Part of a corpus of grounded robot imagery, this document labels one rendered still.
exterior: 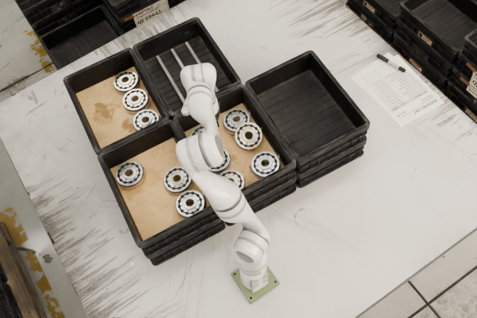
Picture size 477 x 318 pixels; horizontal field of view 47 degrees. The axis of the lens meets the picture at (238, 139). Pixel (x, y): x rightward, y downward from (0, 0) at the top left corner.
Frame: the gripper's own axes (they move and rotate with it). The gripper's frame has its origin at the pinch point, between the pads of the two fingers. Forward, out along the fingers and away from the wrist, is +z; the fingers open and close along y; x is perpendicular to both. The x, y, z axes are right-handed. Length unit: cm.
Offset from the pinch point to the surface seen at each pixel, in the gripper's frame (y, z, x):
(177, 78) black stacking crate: 29.9, 17.6, 27.9
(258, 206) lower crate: -12.2, 27.1, -17.6
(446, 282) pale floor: 2, 100, -99
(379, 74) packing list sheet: 59, 30, -50
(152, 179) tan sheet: -15.3, 17.5, 21.3
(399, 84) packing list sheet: 55, 30, -59
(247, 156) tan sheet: 1.9, 17.4, -10.0
